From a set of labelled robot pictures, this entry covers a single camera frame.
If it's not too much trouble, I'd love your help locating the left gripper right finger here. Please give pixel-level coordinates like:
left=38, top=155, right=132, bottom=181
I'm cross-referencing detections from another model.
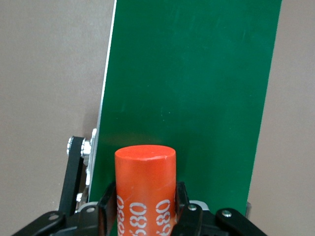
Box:
left=171, top=181, right=205, bottom=236

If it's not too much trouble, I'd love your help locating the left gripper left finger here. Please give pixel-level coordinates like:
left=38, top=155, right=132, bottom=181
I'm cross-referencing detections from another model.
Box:
left=66, top=181, right=117, bottom=236

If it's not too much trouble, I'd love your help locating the orange printed cylinder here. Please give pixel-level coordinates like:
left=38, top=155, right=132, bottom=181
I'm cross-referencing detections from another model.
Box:
left=114, top=145, right=177, bottom=236

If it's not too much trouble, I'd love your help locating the green conveyor belt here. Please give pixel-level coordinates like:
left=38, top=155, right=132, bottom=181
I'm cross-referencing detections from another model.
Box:
left=58, top=0, right=283, bottom=236

